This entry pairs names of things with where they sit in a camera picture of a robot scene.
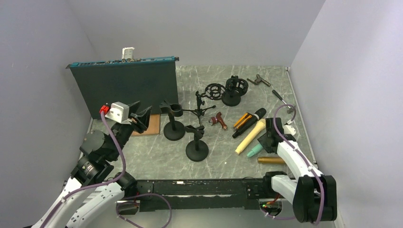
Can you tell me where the brown wooden board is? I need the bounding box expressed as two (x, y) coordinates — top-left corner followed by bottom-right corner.
(132, 114), (160, 136)

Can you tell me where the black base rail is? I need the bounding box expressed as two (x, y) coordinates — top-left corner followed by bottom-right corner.
(116, 177), (280, 215)

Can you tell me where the mint green microphone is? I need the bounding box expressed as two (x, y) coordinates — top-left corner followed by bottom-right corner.
(247, 144), (263, 158)

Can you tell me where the dark rack unit blue edge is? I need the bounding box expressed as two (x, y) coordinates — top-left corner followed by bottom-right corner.
(67, 56), (179, 119)

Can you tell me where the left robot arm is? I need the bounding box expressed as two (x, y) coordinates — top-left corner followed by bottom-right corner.
(33, 101), (152, 228)

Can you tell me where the orange utility knife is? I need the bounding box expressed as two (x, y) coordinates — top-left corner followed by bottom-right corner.
(233, 113), (252, 131)

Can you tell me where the cream yellow microphone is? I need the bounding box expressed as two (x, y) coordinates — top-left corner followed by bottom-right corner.
(235, 119), (266, 155)

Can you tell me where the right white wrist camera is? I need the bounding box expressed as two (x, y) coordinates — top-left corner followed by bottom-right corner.
(283, 124), (297, 136)

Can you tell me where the black tripod shock mount stand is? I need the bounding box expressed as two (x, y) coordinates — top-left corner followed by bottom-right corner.
(183, 83), (226, 125)

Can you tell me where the gold microphone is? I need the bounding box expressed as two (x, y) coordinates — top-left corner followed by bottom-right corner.
(258, 157), (286, 164)

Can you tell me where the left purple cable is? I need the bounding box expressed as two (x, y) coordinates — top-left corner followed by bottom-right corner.
(39, 112), (126, 228)

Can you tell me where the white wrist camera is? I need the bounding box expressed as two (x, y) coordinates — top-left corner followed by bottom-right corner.
(99, 102), (131, 124)
(283, 124), (297, 136)

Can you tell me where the black round-base shock mount stand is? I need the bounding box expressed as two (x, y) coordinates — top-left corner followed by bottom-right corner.
(221, 76), (249, 107)

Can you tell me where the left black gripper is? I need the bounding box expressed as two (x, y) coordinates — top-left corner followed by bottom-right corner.
(108, 101), (154, 160)

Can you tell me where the black condenser microphone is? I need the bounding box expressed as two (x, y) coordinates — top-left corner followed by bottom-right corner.
(232, 108), (267, 138)

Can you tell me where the small grey hammer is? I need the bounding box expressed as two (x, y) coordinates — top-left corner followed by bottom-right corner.
(272, 90), (296, 114)

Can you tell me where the black round-base clip stand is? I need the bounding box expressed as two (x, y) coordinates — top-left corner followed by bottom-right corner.
(185, 125), (209, 162)

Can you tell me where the white block behind rack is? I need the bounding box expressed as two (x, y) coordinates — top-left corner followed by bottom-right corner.
(122, 47), (135, 59)

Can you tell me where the grey metal clamp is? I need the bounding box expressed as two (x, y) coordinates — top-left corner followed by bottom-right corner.
(247, 74), (271, 87)

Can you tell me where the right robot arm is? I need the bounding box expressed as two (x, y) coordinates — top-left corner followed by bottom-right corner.
(262, 117), (337, 224)

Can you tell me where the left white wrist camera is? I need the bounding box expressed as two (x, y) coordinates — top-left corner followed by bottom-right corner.
(99, 102), (131, 124)

